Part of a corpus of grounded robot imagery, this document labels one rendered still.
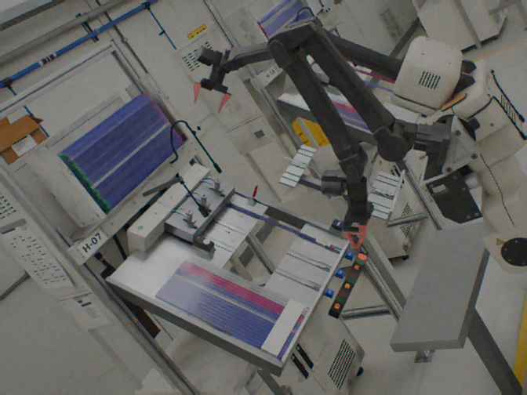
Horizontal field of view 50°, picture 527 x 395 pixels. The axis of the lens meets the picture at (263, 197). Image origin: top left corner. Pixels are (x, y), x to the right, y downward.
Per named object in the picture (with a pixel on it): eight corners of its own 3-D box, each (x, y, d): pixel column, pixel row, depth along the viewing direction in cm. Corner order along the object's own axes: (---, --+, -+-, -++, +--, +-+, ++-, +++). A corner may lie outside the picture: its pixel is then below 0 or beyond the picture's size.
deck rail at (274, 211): (350, 246, 236) (353, 236, 232) (348, 249, 234) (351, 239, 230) (204, 185, 255) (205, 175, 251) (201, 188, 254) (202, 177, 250)
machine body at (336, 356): (372, 361, 274) (307, 266, 255) (318, 495, 225) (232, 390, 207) (275, 367, 316) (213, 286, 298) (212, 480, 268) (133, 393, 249)
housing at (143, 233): (209, 193, 253) (210, 168, 244) (145, 262, 219) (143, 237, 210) (194, 186, 255) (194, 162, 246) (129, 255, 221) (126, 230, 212)
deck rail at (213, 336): (281, 373, 189) (284, 363, 184) (279, 378, 187) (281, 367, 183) (109, 286, 208) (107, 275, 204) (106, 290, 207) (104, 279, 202)
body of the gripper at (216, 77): (227, 92, 212) (233, 73, 212) (201, 81, 209) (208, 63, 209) (223, 94, 218) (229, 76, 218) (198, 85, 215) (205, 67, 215)
